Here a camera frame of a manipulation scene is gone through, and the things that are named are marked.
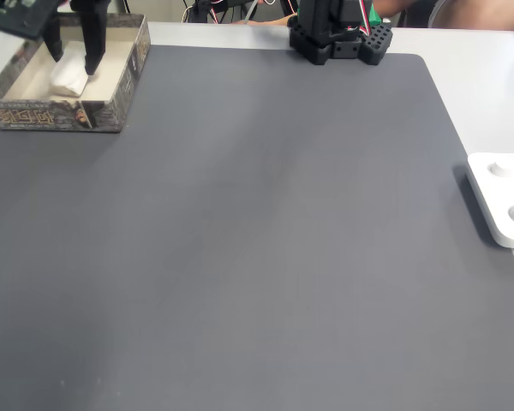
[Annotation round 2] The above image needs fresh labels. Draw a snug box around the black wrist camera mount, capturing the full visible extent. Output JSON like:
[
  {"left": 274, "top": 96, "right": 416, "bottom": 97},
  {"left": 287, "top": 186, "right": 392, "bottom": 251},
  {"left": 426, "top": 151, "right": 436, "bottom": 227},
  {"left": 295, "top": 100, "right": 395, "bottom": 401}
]
[{"left": 0, "top": 0, "right": 61, "bottom": 42}]

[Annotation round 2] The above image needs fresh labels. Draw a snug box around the person's hand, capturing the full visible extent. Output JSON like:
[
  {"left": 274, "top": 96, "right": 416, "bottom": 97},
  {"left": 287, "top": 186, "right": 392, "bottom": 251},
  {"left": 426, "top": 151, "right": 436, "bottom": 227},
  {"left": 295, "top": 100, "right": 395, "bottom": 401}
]
[{"left": 233, "top": 15, "right": 300, "bottom": 27}]

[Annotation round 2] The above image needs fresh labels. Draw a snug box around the white block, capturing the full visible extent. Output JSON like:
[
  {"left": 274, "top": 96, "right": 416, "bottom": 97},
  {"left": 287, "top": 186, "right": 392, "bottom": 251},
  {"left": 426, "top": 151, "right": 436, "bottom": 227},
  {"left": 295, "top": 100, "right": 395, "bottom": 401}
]
[{"left": 50, "top": 45, "right": 108, "bottom": 98}]

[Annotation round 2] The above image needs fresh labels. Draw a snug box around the red white black servo cable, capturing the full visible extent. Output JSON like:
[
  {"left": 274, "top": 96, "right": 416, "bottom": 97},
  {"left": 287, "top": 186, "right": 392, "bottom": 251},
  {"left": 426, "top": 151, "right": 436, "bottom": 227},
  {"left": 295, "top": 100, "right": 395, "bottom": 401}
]
[{"left": 356, "top": 0, "right": 373, "bottom": 36}]

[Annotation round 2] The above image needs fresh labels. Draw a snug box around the grey table mat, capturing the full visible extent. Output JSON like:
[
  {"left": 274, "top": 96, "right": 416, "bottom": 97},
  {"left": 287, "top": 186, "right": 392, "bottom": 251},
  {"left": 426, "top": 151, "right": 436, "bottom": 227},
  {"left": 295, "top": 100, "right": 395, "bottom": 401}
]
[{"left": 0, "top": 45, "right": 514, "bottom": 411}]

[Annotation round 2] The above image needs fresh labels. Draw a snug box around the white camera stand base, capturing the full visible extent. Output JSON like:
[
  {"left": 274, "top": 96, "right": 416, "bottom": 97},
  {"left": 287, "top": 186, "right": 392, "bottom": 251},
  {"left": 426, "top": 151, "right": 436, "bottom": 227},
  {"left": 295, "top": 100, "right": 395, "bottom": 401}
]
[{"left": 466, "top": 152, "right": 514, "bottom": 250}]

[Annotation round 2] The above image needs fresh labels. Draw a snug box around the patterned cardboard box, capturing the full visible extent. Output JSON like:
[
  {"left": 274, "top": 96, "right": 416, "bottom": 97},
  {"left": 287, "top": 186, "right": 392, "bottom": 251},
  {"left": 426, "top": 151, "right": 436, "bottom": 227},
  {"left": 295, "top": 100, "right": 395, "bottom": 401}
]
[{"left": 0, "top": 12, "right": 152, "bottom": 134}]

